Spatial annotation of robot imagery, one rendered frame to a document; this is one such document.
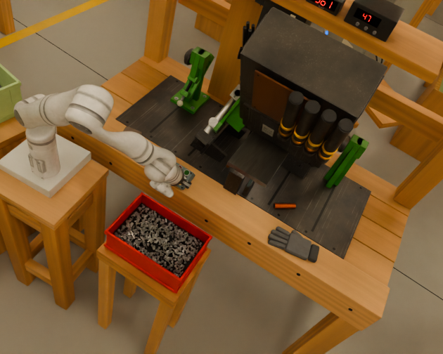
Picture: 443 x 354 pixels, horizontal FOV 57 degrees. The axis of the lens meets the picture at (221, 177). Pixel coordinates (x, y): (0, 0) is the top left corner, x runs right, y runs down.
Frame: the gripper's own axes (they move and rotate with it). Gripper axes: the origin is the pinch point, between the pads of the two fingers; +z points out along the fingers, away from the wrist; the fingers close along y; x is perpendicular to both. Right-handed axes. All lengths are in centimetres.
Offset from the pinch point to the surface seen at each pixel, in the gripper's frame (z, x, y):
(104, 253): -6.6, 36.7, 7.2
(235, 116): -3.0, -31.5, -5.5
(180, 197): 7.6, 5.5, -2.2
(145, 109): 20.3, -19.3, 35.6
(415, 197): 35, -50, -85
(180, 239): -3.5, 18.3, -13.1
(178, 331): 71, 66, -26
